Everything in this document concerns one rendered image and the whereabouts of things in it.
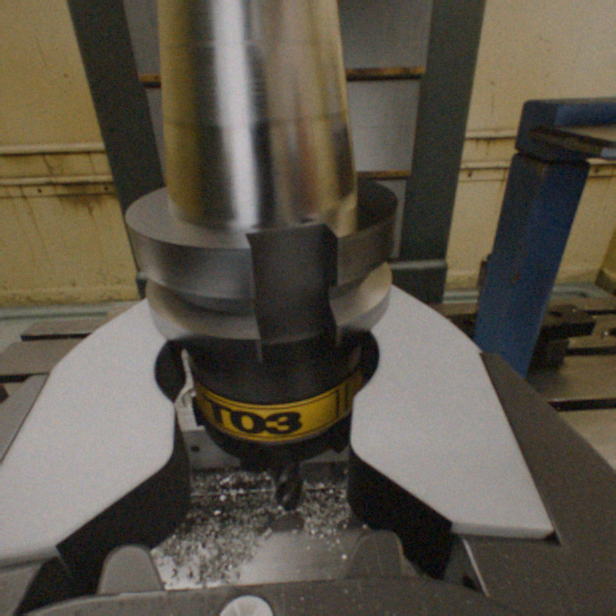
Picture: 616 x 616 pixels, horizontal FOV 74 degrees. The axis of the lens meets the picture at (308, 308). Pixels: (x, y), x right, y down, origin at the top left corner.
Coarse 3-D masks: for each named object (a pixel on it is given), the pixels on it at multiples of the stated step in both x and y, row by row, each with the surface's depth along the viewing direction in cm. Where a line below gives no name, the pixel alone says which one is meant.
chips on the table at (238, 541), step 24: (192, 504) 38; (216, 504) 38; (240, 504) 38; (264, 504) 38; (312, 504) 37; (336, 504) 37; (216, 528) 35; (240, 528) 35; (312, 528) 35; (168, 552) 34; (192, 552) 34; (240, 552) 33; (216, 576) 32
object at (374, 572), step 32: (128, 544) 5; (384, 544) 5; (128, 576) 5; (160, 576) 5; (352, 576) 5; (384, 576) 4; (416, 576) 4; (64, 608) 4; (96, 608) 4; (128, 608) 4; (160, 608) 4; (192, 608) 4; (224, 608) 4; (256, 608) 4; (288, 608) 4; (320, 608) 4; (352, 608) 4; (384, 608) 4; (416, 608) 4; (448, 608) 4; (480, 608) 4
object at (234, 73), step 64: (192, 0) 7; (256, 0) 6; (320, 0) 7; (192, 64) 7; (256, 64) 7; (320, 64) 7; (192, 128) 7; (256, 128) 7; (320, 128) 8; (192, 192) 8; (256, 192) 8; (320, 192) 8
